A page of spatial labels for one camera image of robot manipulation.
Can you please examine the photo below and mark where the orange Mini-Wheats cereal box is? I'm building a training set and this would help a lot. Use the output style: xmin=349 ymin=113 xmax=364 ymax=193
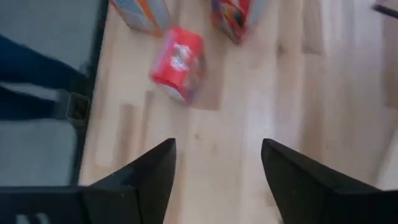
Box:
xmin=110 ymin=0 xmax=171 ymax=38

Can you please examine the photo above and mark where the person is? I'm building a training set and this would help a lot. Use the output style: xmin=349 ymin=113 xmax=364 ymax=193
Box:
xmin=0 ymin=34 xmax=80 ymax=121

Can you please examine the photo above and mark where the red Froot Loops cereal box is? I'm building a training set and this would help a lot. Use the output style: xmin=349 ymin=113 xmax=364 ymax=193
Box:
xmin=210 ymin=0 xmax=268 ymax=45
xmin=149 ymin=25 xmax=206 ymax=105

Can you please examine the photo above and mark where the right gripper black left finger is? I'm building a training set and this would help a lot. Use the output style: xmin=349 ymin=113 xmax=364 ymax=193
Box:
xmin=0 ymin=138 xmax=177 ymax=224

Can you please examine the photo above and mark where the black metal table frame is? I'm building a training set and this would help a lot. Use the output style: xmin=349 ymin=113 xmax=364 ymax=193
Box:
xmin=67 ymin=0 xmax=109 ymax=187

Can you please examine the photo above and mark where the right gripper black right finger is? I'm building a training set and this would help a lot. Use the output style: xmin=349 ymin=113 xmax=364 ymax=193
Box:
xmin=261 ymin=138 xmax=398 ymax=224

